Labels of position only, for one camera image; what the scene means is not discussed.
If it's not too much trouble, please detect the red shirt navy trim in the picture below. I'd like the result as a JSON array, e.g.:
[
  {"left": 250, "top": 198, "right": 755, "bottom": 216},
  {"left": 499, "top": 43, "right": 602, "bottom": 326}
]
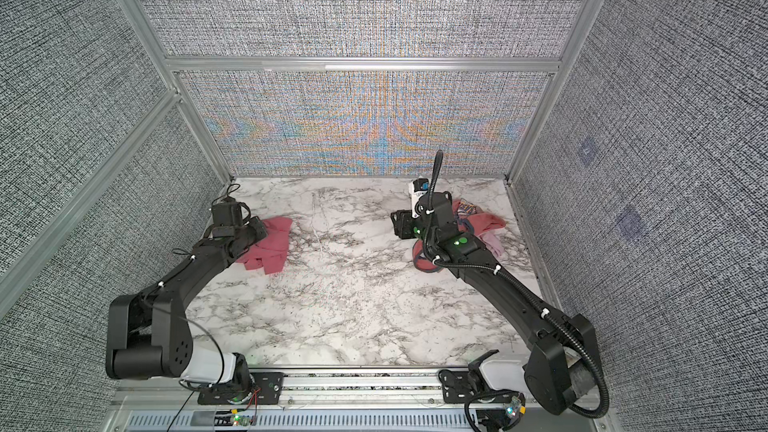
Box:
[{"left": 412, "top": 199, "right": 506, "bottom": 273}]

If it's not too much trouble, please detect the dark pink cloth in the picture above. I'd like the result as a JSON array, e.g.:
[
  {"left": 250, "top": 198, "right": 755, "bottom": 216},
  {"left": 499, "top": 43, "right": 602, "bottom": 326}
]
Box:
[{"left": 237, "top": 217, "right": 293, "bottom": 275}]

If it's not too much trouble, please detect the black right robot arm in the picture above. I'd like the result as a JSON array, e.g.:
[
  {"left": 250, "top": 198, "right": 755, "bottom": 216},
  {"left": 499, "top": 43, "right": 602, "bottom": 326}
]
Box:
[{"left": 390, "top": 181, "right": 610, "bottom": 419}]

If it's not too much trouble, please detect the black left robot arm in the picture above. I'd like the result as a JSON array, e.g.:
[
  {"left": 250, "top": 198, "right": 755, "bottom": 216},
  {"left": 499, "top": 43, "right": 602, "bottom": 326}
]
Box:
[{"left": 105, "top": 196, "right": 267, "bottom": 400}]

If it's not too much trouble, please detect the striped grey yellow cloth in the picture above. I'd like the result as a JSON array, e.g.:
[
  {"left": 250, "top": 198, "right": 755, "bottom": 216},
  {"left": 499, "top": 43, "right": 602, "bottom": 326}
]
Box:
[{"left": 457, "top": 201, "right": 482, "bottom": 216}]

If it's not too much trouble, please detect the light pink cloth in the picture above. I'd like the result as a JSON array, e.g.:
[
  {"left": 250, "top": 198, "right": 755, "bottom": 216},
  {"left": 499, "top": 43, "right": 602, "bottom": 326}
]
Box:
[{"left": 478, "top": 230, "right": 505, "bottom": 260}]

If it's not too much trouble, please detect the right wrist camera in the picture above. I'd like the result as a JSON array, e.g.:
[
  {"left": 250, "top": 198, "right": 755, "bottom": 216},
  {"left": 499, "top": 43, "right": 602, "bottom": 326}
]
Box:
[{"left": 408, "top": 177, "right": 430, "bottom": 219}]

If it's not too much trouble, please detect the black corrugated cable conduit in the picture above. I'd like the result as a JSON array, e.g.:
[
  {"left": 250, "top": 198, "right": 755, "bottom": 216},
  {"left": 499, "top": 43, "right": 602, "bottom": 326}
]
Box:
[{"left": 419, "top": 149, "right": 611, "bottom": 420}]

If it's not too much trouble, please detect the aluminium frame crossbar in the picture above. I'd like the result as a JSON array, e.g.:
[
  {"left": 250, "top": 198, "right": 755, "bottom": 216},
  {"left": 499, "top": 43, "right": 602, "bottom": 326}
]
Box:
[{"left": 164, "top": 56, "right": 561, "bottom": 73}]

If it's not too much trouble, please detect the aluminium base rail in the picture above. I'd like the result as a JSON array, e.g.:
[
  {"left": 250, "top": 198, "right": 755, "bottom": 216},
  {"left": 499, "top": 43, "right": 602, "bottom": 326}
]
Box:
[{"left": 107, "top": 365, "right": 619, "bottom": 432}]

